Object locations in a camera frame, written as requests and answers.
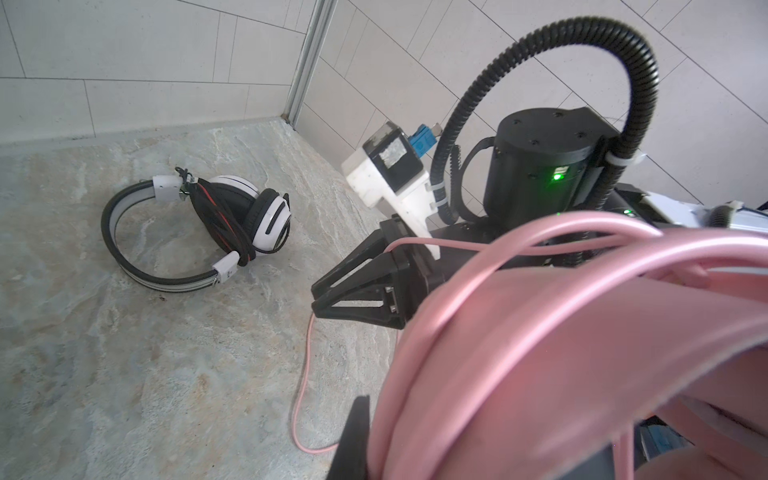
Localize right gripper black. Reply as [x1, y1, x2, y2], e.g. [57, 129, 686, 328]
[311, 107, 619, 329]

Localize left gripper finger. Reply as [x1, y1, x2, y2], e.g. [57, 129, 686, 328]
[326, 395, 371, 480]

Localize white black headphones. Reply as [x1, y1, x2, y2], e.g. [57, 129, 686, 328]
[101, 168, 292, 293]

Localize pink headphones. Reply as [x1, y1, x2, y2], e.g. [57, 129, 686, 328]
[366, 212, 767, 479]

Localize pink headphone cable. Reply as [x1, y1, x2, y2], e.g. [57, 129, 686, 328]
[290, 236, 625, 455]

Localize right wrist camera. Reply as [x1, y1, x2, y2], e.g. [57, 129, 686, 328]
[342, 121, 442, 238]

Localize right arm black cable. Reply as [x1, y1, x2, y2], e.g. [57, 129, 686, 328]
[429, 16, 660, 226]

